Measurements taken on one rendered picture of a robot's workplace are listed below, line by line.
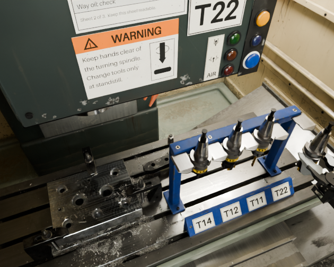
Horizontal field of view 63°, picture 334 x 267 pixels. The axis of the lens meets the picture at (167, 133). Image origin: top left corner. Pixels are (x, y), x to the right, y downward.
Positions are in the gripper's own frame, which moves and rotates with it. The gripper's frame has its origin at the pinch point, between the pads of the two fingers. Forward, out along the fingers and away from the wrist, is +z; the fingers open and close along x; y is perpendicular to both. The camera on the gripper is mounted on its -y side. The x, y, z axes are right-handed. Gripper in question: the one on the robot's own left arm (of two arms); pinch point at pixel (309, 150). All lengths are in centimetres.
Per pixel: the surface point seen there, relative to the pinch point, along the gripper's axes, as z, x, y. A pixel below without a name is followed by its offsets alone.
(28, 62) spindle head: 4, -67, -44
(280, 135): 7.3, -6.1, -1.7
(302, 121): 9.9, 4.6, -1.8
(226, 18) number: 4, -37, -46
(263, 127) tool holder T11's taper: 9.1, -12.8, -6.3
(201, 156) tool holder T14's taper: 7.7, -34.2, -4.1
